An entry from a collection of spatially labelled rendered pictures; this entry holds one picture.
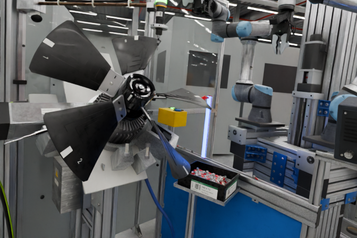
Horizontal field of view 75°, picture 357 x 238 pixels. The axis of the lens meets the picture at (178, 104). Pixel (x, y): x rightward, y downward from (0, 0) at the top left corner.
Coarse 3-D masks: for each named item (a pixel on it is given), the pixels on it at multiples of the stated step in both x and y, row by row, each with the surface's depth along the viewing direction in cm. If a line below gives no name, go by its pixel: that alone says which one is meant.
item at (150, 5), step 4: (148, 4) 91; (152, 4) 91; (148, 8) 91; (152, 8) 91; (148, 12) 93; (152, 12) 91; (152, 16) 91; (152, 20) 91; (152, 24) 90; (156, 24) 89; (160, 24) 89; (152, 28) 93; (164, 28) 91
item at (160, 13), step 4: (156, 8) 91; (160, 8) 90; (164, 8) 91; (156, 12) 91; (160, 12) 90; (164, 12) 91; (156, 16) 91; (160, 16) 91; (164, 16) 92; (156, 20) 91; (160, 20) 91; (156, 28) 92; (160, 28) 91; (156, 32) 92; (160, 32) 92
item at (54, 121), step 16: (48, 112) 60; (64, 112) 63; (80, 112) 67; (96, 112) 71; (112, 112) 77; (48, 128) 59; (64, 128) 62; (80, 128) 66; (96, 128) 71; (112, 128) 79; (64, 144) 62; (80, 144) 66; (96, 144) 72; (64, 160) 62; (96, 160) 72; (80, 176) 66
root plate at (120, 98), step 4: (120, 96) 81; (116, 100) 79; (120, 100) 81; (116, 104) 80; (120, 104) 82; (124, 104) 84; (116, 108) 80; (124, 108) 85; (116, 112) 80; (120, 112) 83; (124, 112) 85; (116, 116) 81; (120, 116) 83; (124, 116) 85; (120, 120) 83
